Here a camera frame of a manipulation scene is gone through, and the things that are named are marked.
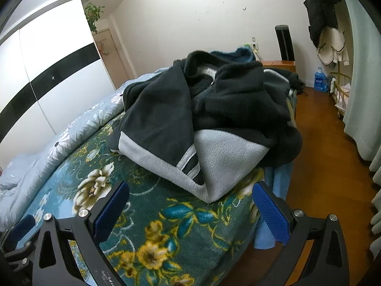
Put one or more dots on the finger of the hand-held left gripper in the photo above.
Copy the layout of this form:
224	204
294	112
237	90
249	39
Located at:
18	254
23	222

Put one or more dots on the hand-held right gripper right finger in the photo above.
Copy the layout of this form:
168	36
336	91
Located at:
272	217

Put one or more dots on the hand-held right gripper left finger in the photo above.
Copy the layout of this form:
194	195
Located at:
111	210

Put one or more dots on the teal floral blanket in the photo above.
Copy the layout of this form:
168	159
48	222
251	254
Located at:
178	214

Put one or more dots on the light blue floral quilt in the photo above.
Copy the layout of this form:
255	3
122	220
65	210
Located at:
44	155

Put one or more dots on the black garment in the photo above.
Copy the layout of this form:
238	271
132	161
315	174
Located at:
294	80

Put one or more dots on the rattan rack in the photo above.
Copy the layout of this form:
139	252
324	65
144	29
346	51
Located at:
340	95

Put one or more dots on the blue water bottle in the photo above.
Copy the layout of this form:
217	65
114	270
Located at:
320	82

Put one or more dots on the beige door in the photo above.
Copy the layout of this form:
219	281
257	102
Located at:
116	59

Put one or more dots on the wooden nightstand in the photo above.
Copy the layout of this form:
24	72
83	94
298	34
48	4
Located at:
279	65

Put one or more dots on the pale green curtain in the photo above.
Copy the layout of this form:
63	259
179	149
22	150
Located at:
363	95

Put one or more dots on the teal fleece garment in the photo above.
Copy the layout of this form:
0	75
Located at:
238	55

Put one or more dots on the black tower heater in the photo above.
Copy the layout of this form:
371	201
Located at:
284	43

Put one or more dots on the hanging white garment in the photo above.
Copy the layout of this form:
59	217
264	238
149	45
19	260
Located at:
332	46

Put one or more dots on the white wardrobe with black stripe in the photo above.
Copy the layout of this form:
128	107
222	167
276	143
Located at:
59	35

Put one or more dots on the green potted plant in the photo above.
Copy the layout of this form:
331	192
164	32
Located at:
93	13

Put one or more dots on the hanging dark jacket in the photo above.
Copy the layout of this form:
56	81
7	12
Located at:
320	15

